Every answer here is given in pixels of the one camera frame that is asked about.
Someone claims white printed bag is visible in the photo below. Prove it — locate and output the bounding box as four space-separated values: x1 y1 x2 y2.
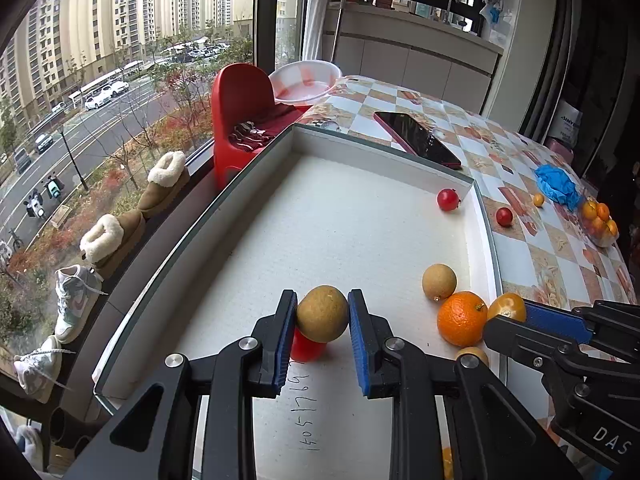
552 99 583 143

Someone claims white pole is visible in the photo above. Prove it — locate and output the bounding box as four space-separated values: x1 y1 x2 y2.
330 0 346 63

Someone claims brown round pear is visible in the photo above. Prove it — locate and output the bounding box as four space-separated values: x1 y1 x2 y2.
421 263 458 303

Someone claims red chair back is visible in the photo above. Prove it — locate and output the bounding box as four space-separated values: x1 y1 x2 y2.
211 62 303 188

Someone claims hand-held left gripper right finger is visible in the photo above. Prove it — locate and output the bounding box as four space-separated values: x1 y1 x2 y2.
347 289 583 480

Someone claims white sneaker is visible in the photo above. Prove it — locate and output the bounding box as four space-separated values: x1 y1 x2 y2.
12 335 76 405
52 264 108 345

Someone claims brown fleece boot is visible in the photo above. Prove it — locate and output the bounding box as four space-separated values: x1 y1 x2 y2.
136 151 192 218
79 209 147 281

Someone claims large orange mandarin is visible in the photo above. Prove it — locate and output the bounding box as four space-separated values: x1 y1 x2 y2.
437 291 488 347

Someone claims white counter cabinet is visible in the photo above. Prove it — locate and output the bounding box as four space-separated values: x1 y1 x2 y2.
330 0 506 116

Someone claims black tablet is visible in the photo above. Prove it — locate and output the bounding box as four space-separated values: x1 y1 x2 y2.
373 111 463 170

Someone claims brown kiwi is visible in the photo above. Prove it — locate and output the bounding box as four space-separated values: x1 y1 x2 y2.
296 285 350 344
456 346 490 368

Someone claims white sheer curtain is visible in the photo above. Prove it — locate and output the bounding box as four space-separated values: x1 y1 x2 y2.
299 0 331 63

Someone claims blue plastic bag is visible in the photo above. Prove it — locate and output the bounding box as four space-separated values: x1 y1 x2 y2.
534 164 583 211

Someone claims white pink basin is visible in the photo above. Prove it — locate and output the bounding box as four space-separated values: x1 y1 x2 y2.
267 59 343 107

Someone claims red apple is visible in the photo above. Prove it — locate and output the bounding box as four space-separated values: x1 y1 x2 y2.
290 327 327 362

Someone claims striped dark red cloth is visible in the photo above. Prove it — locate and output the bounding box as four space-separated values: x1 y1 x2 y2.
228 105 301 152

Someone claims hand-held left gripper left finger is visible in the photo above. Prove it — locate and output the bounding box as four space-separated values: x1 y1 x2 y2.
65 289 299 480

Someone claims clear glass bowl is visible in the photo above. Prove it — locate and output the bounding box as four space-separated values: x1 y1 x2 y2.
579 197 621 248

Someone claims pink plastic stool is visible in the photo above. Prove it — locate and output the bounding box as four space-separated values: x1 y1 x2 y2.
547 139 576 161

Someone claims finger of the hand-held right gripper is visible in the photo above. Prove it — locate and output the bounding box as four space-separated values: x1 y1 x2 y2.
482 315 583 377
525 301 640 359

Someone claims white shallow tray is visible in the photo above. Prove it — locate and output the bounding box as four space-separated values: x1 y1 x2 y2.
92 122 501 480

